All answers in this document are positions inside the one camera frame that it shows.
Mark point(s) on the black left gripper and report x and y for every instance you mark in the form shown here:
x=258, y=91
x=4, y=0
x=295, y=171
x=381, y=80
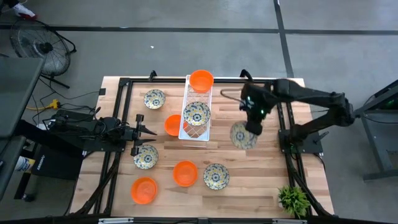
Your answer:
x=139, y=130

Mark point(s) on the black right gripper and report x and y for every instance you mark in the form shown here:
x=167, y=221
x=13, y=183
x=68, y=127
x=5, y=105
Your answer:
x=256, y=99

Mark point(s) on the orange plastic bowl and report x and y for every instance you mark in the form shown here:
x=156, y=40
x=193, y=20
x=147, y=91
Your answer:
x=185, y=173
x=144, y=190
x=171, y=125
x=201, y=81

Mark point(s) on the patterned plate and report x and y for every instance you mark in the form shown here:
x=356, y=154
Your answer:
x=154, y=99

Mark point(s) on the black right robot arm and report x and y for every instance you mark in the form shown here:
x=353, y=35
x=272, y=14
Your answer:
x=311, y=95

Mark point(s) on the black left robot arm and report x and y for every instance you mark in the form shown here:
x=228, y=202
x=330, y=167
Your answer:
x=93, y=127

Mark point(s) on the small black square plate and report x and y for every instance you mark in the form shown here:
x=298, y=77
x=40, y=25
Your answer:
x=102, y=91

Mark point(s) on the small potted green plant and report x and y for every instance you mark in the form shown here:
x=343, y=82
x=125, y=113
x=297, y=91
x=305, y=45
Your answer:
x=293, y=200

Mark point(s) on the black box with white lettering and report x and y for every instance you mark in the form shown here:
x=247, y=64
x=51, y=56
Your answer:
x=56, y=165

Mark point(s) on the yellow power plug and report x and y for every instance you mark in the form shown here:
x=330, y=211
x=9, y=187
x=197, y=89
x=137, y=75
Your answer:
x=54, y=104

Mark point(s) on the grey metal stand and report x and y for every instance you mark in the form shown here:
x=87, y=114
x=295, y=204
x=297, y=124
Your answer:
x=373, y=140

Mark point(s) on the black rig crossbar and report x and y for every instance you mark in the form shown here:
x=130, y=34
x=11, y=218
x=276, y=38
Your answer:
x=62, y=221

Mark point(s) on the white printed container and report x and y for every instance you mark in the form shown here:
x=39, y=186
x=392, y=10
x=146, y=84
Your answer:
x=23, y=164

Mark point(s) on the black floor fan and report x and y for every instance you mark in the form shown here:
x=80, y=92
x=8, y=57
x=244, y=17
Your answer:
x=45, y=47

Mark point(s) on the grey desk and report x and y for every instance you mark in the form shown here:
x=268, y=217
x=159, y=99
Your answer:
x=18, y=93

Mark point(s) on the black computer with green lights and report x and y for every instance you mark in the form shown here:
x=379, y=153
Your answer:
x=390, y=101

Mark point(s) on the person's foot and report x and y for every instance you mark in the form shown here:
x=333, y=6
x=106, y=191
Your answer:
x=25, y=12

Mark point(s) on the black aluminium table frame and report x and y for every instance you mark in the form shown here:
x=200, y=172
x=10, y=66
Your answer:
x=155, y=81

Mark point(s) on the silver mounting bracket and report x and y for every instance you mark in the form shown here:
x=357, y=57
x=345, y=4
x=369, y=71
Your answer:
x=289, y=221
x=115, y=220

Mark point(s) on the black desk leg frame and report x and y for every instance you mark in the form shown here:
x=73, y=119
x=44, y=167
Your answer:
x=37, y=137

